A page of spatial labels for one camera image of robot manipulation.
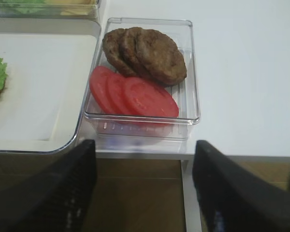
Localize red tomato slice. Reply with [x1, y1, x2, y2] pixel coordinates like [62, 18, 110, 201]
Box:
[106, 73, 131, 115]
[89, 66, 115, 114]
[123, 77, 179, 118]

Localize red tomato slice left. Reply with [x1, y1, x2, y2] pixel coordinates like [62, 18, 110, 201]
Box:
[89, 66, 115, 114]

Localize brown meat patty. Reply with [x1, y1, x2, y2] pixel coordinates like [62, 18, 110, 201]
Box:
[102, 29, 137, 77]
[119, 27, 152, 80]
[135, 29, 187, 86]

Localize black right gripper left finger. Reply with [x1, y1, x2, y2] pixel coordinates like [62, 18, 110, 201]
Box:
[0, 140, 97, 232]

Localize green lettuce in container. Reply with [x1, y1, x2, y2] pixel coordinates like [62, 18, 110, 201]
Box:
[0, 0, 47, 15]

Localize clear lettuce and cheese container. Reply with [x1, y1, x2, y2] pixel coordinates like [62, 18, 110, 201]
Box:
[0, 0, 101, 19]

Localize red tomato slice middle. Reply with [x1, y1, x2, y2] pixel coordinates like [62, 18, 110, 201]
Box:
[106, 73, 131, 115]

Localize brown meat patty right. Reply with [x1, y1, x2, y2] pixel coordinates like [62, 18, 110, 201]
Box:
[135, 29, 187, 86]

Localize brown meat patty left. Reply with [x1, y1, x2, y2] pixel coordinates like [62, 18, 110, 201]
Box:
[102, 29, 137, 77]

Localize clear patty and tomato container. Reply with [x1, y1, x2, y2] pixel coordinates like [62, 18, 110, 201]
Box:
[84, 18, 200, 140]

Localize yellow cheese slices in container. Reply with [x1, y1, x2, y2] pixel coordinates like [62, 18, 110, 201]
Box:
[44, 0, 98, 16]

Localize red tomato slice right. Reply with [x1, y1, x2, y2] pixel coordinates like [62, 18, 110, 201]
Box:
[123, 77, 179, 118]

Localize brown meat patty middle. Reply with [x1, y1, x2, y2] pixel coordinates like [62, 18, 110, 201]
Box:
[119, 27, 152, 80]

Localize white metal tray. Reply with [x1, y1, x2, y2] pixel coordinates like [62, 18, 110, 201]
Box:
[0, 18, 101, 154]

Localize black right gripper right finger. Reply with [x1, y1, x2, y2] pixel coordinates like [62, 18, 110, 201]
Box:
[192, 140, 290, 232]

